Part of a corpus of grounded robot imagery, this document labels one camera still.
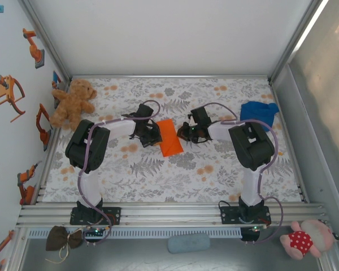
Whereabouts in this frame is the white slotted cable duct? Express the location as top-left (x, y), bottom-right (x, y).
top-left (28, 228), bottom-right (242, 238)

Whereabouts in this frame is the floral tablecloth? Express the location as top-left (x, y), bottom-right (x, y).
top-left (42, 77), bottom-right (308, 203)

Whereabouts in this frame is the thin black cable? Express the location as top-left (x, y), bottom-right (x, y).
top-left (218, 199), bottom-right (240, 217)

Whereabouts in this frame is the aluminium corner post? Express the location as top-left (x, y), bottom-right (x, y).
top-left (268, 0), bottom-right (328, 85)
top-left (18, 0), bottom-right (73, 82)

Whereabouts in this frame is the aluminium rail frame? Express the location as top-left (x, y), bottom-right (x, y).
top-left (15, 202), bottom-right (327, 229)

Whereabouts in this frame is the brown teddy bear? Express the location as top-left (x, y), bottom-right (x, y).
top-left (49, 78), bottom-right (98, 133)

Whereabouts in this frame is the aluminium back rail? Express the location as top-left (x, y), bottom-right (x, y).
top-left (72, 74), bottom-right (272, 80)

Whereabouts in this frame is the brown drawstring pouch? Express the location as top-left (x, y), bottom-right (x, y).
top-left (45, 225), bottom-right (83, 265)

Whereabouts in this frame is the orange chair-shaped wall sticker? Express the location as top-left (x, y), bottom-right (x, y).
top-left (0, 75), bottom-right (26, 123)

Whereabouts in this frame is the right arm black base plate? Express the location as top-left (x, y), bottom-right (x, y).
top-left (219, 206), bottom-right (272, 225)

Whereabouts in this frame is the orange paper sheet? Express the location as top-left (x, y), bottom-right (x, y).
top-left (157, 118), bottom-right (184, 157)

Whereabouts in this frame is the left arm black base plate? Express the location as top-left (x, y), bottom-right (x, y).
top-left (69, 207), bottom-right (122, 226)

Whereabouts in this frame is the blue and orange wall sticker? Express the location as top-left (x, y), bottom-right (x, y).
top-left (51, 70), bottom-right (63, 110)

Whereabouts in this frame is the pink polka-dot plush doll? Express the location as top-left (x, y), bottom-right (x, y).
top-left (279, 219), bottom-right (339, 260)

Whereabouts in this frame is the grey-blue cushion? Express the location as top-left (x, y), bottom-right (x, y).
top-left (167, 233), bottom-right (211, 254)

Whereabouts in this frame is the blue cloth bag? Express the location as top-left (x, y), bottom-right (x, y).
top-left (240, 100), bottom-right (280, 133)

